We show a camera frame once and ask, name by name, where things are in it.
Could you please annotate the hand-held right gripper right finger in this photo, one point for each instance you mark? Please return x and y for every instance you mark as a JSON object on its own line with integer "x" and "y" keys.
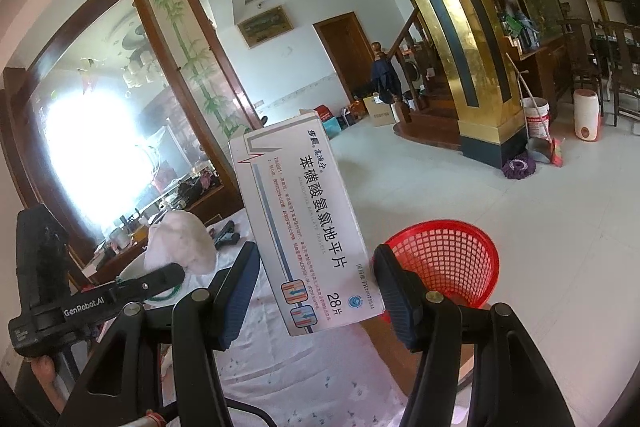
{"x": 395, "y": 302}

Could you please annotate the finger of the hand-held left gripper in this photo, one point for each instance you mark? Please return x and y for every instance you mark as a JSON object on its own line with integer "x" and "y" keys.
{"x": 155, "y": 279}

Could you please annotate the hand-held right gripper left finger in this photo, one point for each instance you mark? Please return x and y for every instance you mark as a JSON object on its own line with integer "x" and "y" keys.
{"x": 240, "y": 297}

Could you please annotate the white bag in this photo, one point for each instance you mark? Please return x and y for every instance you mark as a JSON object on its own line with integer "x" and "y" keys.
{"x": 180, "y": 242}

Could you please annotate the red plastic basket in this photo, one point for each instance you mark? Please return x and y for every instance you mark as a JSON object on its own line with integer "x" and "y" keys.
{"x": 450, "y": 252}

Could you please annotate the white medicine box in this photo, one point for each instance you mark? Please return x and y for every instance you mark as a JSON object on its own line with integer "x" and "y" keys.
{"x": 305, "y": 217}

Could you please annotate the person's left hand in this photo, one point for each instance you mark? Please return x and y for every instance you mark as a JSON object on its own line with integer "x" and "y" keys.
{"x": 45, "y": 367}

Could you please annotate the flat cardboard sheet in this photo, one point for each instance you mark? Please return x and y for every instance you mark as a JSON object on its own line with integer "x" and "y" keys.
{"x": 385, "y": 357}

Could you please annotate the black pistol-shaped tool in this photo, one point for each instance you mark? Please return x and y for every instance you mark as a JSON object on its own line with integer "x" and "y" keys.
{"x": 227, "y": 237}

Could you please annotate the floral pink tablecloth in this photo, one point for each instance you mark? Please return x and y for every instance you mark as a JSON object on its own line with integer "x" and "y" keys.
{"x": 310, "y": 382}

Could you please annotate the wooden staircase with railing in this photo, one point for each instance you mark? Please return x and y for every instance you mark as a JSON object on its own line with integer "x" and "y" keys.
{"x": 430, "y": 127}

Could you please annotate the purple mop head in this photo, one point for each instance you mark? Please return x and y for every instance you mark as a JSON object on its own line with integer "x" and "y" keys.
{"x": 517, "y": 168}

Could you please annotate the teal box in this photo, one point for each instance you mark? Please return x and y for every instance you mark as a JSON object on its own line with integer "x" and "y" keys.
{"x": 331, "y": 128}

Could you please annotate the cardboard box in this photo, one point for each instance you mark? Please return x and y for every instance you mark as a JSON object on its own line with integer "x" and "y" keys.
{"x": 377, "y": 112}

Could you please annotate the red gift box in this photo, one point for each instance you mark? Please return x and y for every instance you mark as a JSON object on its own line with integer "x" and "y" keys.
{"x": 324, "y": 113}

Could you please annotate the grey dustpan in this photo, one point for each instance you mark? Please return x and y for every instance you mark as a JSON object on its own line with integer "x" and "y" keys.
{"x": 537, "y": 149}

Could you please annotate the broom with wooden stick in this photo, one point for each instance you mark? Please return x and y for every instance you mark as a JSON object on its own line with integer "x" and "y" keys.
{"x": 557, "y": 154}

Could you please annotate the dark jacket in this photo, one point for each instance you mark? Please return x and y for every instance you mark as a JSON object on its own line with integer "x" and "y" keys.
{"x": 385, "y": 79}

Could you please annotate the white washing machine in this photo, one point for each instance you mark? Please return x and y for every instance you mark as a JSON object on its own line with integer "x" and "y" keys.
{"x": 412, "y": 74}

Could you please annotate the bamboo painted panel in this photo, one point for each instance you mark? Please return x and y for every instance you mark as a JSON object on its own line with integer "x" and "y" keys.
{"x": 185, "y": 47}

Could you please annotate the gold pillar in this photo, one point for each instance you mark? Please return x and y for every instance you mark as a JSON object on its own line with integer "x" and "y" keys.
{"x": 480, "y": 72}

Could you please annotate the brown wooden door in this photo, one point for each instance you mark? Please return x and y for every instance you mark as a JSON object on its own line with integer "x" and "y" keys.
{"x": 350, "y": 57}

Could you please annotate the white orange cylinder appliance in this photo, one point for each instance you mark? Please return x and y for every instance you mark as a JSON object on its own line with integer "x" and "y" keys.
{"x": 586, "y": 112}

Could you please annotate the wooden sideboard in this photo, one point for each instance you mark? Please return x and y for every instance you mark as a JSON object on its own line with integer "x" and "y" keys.
{"x": 540, "y": 72}

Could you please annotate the framed picture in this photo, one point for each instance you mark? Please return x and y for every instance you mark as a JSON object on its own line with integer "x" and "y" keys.
{"x": 265, "y": 26}

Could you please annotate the dark wooden chair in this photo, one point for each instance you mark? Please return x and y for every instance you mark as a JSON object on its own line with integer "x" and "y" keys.
{"x": 625, "y": 72}
{"x": 582, "y": 72}

